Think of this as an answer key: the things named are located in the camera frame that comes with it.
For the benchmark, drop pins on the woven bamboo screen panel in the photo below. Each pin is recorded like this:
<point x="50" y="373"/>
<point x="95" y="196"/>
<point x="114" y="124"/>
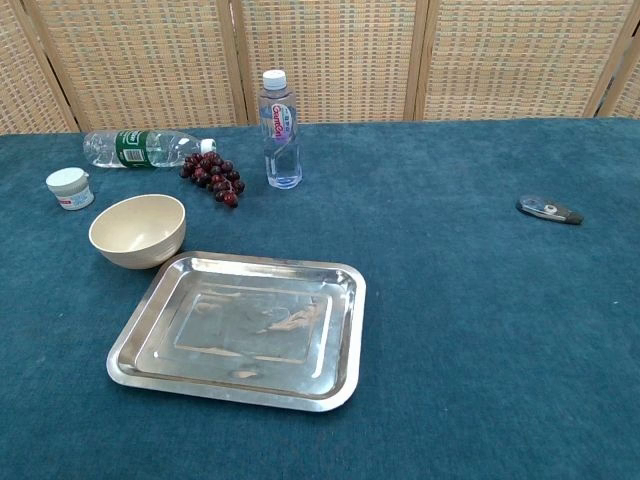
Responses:
<point x="145" y="60"/>
<point x="520" y="55"/>
<point x="20" y="85"/>
<point x="340" y="50"/>

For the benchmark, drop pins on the clear bottle pink logo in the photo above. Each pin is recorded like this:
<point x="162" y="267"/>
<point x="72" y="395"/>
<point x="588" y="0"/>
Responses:
<point x="281" y="150"/>

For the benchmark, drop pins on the green label water bottle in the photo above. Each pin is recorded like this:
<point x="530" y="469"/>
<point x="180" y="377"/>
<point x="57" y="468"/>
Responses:
<point x="130" y="147"/>

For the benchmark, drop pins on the beige plastic bowl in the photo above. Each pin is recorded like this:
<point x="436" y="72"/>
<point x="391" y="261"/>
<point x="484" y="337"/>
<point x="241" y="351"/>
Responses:
<point x="134" y="227"/>

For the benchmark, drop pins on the blue tablecloth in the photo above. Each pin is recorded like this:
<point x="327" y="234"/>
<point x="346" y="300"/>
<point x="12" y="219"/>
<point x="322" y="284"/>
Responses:
<point x="450" y="310"/>

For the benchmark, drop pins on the stainless steel rectangular tray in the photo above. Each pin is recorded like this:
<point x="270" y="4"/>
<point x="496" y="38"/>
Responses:
<point x="250" y="330"/>

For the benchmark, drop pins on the dark red grape bunch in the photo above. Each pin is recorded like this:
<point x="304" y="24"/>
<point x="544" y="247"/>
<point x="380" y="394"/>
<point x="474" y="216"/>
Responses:
<point x="212" y="175"/>

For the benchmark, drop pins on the small white lidded jar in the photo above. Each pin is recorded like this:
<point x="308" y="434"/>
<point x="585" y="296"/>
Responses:
<point x="70" y="187"/>

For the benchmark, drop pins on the grey correction tape dispenser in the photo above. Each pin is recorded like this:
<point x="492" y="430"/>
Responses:
<point x="547" y="209"/>

